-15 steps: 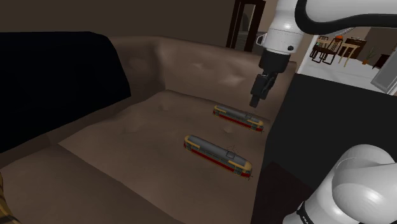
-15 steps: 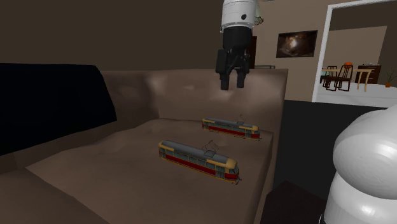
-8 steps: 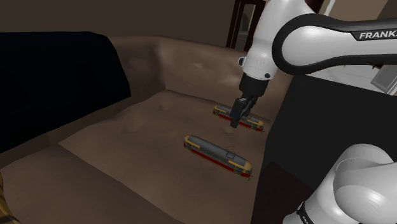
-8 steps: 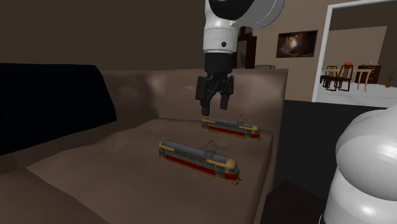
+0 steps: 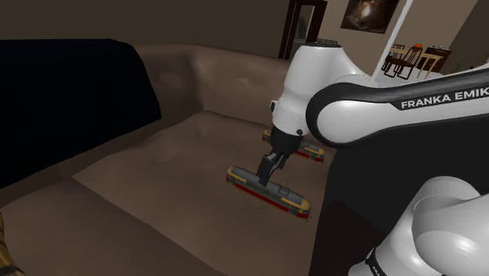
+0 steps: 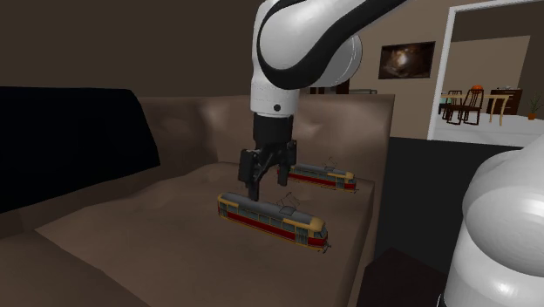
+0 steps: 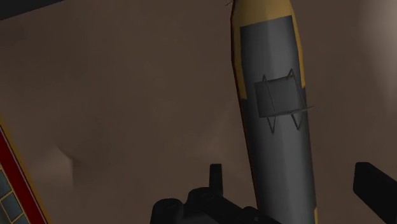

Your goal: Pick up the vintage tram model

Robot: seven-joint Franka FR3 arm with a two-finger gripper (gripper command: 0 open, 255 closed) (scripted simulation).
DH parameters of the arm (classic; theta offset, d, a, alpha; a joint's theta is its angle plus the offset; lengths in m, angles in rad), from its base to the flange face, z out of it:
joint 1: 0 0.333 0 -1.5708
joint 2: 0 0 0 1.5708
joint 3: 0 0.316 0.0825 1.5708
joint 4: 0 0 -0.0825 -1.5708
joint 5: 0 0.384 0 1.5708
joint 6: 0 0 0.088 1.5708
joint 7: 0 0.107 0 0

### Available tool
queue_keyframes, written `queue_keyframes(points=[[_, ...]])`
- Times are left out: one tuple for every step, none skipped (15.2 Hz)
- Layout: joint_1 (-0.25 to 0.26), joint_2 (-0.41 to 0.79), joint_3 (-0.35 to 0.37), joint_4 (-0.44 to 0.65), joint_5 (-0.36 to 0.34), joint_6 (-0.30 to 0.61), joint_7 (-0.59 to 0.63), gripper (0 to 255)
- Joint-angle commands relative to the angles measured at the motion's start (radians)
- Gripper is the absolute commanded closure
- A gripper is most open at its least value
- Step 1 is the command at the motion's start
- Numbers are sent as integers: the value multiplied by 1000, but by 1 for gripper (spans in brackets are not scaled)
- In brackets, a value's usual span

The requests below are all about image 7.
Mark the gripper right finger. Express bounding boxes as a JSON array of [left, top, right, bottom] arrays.
[[352, 161, 397, 224]]

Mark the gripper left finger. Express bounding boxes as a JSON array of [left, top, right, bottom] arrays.
[[150, 163, 223, 224]]

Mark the yellow and grey utility knife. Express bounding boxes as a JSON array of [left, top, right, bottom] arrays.
[[230, 0, 320, 224]]

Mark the red-edged box with grey squares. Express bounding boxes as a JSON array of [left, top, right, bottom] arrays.
[[0, 114, 51, 224]]

